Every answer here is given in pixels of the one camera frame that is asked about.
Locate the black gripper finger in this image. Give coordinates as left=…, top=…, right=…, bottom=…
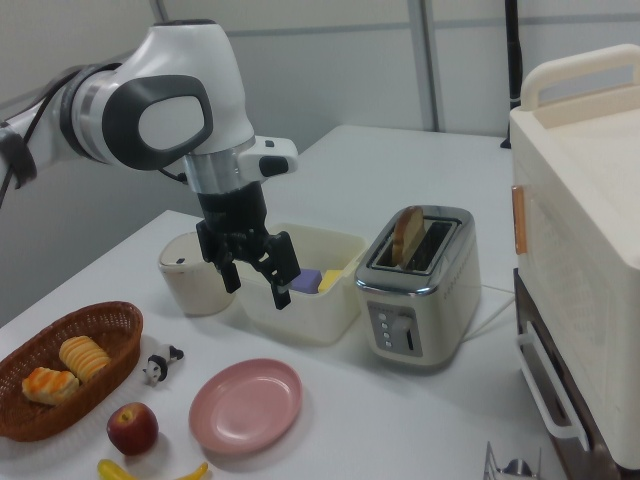
left=195, top=220, right=243, bottom=295
left=251, top=230, right=302, bottom=312

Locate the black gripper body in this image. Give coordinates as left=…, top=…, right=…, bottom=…
left=195, top=182, right=274, bottom=265

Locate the cream and chrome toaster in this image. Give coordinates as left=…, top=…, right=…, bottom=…
left=354, top=204, right=483, bottom=374

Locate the purple block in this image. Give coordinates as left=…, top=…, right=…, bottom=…
left=290, top=268, right=324, bottom=295

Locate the small cream lidded can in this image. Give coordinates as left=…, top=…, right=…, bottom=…
left=157, top=230, right=237, bottom=317

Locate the yellow block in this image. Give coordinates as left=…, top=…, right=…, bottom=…
left=317, top=269, right=344, bottom=294

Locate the white rectangular plastic bin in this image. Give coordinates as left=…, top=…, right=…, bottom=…
left=234, top=222, right=369, bottom=347

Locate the panda figurine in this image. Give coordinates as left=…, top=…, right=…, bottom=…
left=142, top=344, right=186, bottom=388

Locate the brown wicker basket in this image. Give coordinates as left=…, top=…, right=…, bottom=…
left=0, top=300, right=145, bottom=444

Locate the toast slice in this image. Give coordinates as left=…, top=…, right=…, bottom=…
left=390, top=205, right=426, bottom=269

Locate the pink plate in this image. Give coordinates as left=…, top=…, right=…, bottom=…
left=187, top=357, right=304, bottom=456

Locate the striped yellow bread roll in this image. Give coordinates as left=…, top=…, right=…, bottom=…
left=58, top=335, right=112, bottom=384

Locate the red apple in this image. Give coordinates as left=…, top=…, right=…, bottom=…
left=105, top=402, right=160, bottom=457

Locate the orange glazed bread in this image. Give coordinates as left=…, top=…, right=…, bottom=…
left=20, top=366, right=81, bottom=407

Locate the yellow toy banana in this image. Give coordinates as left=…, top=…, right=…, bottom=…
left=96, top=458, right=210, bottom=480

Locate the orange cabinet latch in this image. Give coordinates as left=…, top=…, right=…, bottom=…
left=510, top=185, right=529, bottom=256

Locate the brown oven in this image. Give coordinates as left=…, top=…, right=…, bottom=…
left=512, top=268, right=640, bottom=480

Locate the cream microwave oven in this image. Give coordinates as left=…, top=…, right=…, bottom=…
left=508, top=43, right=640, bottom=470

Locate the black pole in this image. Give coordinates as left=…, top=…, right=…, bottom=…
left=500, top=0, right=524, bottom=150

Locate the white toaster power cord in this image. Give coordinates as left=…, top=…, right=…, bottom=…
left=460, top=283, right=517, bottom=342

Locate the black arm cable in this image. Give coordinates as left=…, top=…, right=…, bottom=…
left=0, top=67, right=84, bottom=206

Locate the grey partition post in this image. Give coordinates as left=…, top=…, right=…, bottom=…
left=411, top=0, right=447, bottom=133

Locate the white oven door handle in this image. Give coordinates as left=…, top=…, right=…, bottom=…
left=515, top=330, right=592, bottom=452

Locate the metal wire rack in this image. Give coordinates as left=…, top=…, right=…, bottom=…
left=483, top=440, right=544, bottom=480

